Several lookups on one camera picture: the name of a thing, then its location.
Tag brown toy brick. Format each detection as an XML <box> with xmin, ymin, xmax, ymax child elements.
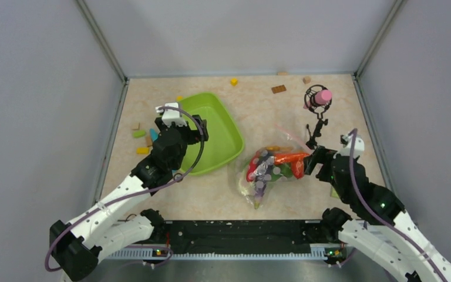
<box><xmin>271</xmin><ymin>85</ymin><xmax>287</xmax><ymax>94</ymax></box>

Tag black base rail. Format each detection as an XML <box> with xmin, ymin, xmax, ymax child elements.
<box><xmin>152</xmin><ymin>220</ymin><xmax>329</xmax><ymax>255</ymax></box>

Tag purple cable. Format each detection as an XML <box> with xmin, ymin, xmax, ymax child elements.
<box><xmin>45</xmin><ymin>106</ymin><xmax>206</xmax><ymax>273</ymax></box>
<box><xmin>348</xmin><ymin>128</ymin><xmax>450</xmax><ymax>282</ymax></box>

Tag brown toy block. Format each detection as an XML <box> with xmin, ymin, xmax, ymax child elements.
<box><xmin>144</xmin><ymin>135</ymin><xmax>153</xmax><ymax>148</ymax></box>

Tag yellow toy brick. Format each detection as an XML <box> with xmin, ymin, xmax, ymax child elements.
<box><xmin>136</xmin><ymin>147</ymin><xmax>150</xmax><ymax>155</ymax></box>

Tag small tan block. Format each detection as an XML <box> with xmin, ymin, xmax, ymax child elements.
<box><xmin>131</xmin><ymin>122</ymin><xmax>140</xmax><ymax>130</ymax></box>

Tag purple toy eggplant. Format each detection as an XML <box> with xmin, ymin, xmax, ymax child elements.
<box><xmin>254</xmin><ymin>174</ymin><xmax>270</xmax><ymax>209</ymax></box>

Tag yellow toy block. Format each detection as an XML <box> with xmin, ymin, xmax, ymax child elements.
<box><xmin>230</xmin><ymin>78</ymin><xmax>238</xmax><ymax>86</ymax></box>

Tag clear zip top bag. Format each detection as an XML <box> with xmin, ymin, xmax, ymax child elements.
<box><xmin>228</xmin><ymin>125</ymin><xmax>313</xmax><ymax>208</ymax></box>

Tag green plastic bowl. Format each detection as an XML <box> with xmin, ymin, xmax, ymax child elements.
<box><xmin>180</xmin><ymin>92</ymin><xmax>245</xmax><ymax>176</ymax></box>

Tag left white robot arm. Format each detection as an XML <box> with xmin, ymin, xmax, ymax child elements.
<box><xmin>44</xmin><ymin>106</ymin><xmax>209</xmax><ymax>281</ymax></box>

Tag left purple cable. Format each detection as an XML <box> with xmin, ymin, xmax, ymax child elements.
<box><xmin>45</xmin><ymin>106</ymin><xmax>206</xmax><ymax>273</ymax></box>

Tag tan wooden block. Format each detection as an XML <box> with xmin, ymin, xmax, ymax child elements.
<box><xmin>302</xmin><ymin>76</ymin><xmax>311</xmax><ymax>84</ymax></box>

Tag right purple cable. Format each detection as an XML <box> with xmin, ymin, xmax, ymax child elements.
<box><xmin>348</xmin><ymin>128</ymin><xmax>450</xmax><ymax>282</ymax></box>

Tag green toy pepper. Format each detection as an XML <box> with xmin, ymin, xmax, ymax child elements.
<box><xmin>271</xmin><ymin>163</ymin><xmax>294</xmax><ymax>182</ymax></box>

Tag orange toy pastry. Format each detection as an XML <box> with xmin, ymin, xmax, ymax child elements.
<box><xmin>265</xmin><ymin>146</ymin><xmax>293</xmax><ymax>152</ymax></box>

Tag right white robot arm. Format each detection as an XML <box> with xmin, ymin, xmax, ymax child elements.
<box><xmin>304</xmin><ymin>146</ymin><xmax>451</xmax><ymax>281</ymax></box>

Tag orange toy carrot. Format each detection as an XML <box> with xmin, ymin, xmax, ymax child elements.
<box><xmin>274</xmin><ymin>152</ymin><xmax>310</xmax><ymax>165</ymax></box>

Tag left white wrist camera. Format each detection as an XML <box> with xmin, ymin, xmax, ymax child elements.
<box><xmin>155</xmin><ymin>102</ymin><xmax>185</xmax><ymax>126</ymax></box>

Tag pink microphone on tripod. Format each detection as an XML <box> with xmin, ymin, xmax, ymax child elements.
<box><xmin>304</xmin><ymin>85</ymin><xmax>333</xmax><ymax>150</ymax></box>

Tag cyan toy piece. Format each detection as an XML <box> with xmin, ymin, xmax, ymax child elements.
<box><xmin>149</xmin><ymin>128</ymin><xmax>159</xmax><ymax>142</ymax></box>

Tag light green block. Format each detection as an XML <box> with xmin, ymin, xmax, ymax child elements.
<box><xmin>330</xmin><ymin>187</ymin><xmax>339</xmax><ymax>199</ymax></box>

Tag red toy chili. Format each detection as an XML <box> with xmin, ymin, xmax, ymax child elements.
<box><xmin>245</xmin><ymin>155</ymin><xmax>259</xmax><ymax>182</ymax></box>

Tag orange toy fruit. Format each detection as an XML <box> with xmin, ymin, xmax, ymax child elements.
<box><xmin>291</xmin><ymin>160</ymin><xmax>305</xmax><ymax>179</ymax></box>

